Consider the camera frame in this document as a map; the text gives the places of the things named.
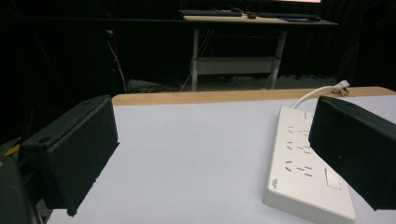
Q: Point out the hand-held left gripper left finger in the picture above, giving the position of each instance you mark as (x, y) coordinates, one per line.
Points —
(74, 155)

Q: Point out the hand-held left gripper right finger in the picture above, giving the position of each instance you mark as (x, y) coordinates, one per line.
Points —
(358, 149)

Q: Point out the white power strip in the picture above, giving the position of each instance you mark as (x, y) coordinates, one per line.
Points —
(299, 174)

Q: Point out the white power plug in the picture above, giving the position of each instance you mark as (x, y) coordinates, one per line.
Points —
(342, 87)

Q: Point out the black computer mouse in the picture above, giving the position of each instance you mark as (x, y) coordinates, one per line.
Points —
(314, 18)

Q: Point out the black keyboard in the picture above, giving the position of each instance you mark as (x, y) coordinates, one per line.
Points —
(285, 15)
(210, 12)

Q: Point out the wooden desk with metal legs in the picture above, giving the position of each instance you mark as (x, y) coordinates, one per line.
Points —
(236, 46)

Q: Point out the red and black small object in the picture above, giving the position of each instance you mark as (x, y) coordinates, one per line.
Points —
(250, 14)

